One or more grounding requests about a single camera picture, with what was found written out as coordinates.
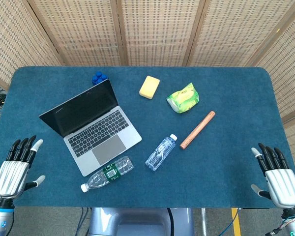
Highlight blue cables under table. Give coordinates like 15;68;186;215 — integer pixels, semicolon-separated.
75;207;92;236

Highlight clear unlabelled plastic bottle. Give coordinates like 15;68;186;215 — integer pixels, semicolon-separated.
145;134;178;172

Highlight blue table mat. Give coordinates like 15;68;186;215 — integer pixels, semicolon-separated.
0;65;295;209

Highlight wooden rod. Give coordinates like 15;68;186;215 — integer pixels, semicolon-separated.
179;111;216;150

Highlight grey laptop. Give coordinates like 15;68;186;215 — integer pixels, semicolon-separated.
39;78;143;177

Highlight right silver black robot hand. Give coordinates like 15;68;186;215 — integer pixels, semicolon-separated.
250;143;295;209

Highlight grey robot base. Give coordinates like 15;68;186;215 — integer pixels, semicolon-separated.
87;207;195;236

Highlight blue toy building brick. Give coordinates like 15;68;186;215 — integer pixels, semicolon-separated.
91;71;109;86

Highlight green wet wipes pack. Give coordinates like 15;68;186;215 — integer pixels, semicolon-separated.
166;82;201;114

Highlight yellow sponge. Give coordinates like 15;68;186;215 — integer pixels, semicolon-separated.
139;75;161;100

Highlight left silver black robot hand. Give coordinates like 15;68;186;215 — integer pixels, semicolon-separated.
0;135;46;199

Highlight woven bamboo folding screen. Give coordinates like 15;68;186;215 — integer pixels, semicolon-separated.
0;0;295;173

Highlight white table leg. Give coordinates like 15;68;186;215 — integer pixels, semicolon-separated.
201;208;209;236

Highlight green label plastic bottle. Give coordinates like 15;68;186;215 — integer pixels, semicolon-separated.
80;155;134;193

